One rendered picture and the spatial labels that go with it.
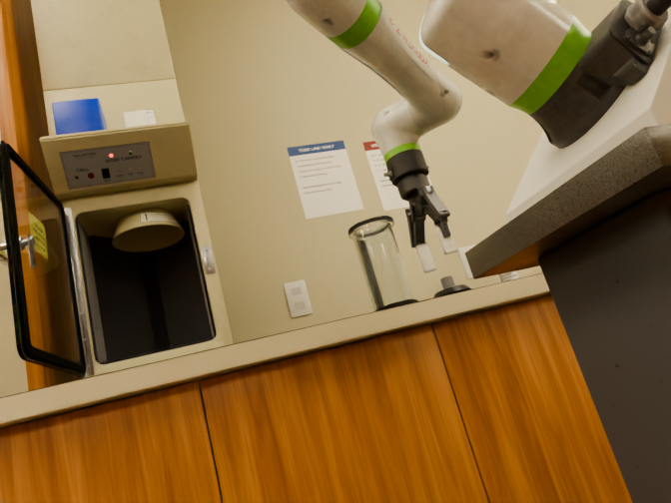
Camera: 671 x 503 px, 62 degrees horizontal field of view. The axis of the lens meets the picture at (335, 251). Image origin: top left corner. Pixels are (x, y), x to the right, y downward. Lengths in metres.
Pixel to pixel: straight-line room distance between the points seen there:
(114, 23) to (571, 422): 1.46
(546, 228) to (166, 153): 0.96
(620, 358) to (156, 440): 0.71
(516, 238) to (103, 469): 0.72
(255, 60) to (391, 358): 1.41
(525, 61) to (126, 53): 1.14
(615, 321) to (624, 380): 0.07
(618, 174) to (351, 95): 1.66
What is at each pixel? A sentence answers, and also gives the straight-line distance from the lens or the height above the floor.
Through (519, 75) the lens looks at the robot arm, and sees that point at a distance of 0.75.
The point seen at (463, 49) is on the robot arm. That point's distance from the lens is 0.75.
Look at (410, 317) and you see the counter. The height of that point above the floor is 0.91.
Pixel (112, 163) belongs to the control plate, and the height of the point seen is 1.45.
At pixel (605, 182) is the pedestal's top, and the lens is 0.60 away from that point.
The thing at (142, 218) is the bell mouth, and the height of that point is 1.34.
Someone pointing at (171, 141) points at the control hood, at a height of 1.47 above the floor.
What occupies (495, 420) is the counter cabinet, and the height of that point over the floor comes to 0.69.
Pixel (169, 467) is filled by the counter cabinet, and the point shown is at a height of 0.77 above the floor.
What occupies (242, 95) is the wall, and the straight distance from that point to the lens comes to 2.09.
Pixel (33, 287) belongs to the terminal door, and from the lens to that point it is 1.12.
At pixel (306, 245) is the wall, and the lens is 1.85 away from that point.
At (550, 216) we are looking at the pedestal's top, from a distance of 0.66.
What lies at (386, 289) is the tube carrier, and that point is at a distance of 1.21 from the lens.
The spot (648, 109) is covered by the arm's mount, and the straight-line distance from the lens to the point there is 0.66.
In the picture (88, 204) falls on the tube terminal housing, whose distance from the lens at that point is 1.43.
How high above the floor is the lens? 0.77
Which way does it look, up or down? 16 degrees up
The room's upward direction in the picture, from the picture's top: 16 degrees counter-clockwise
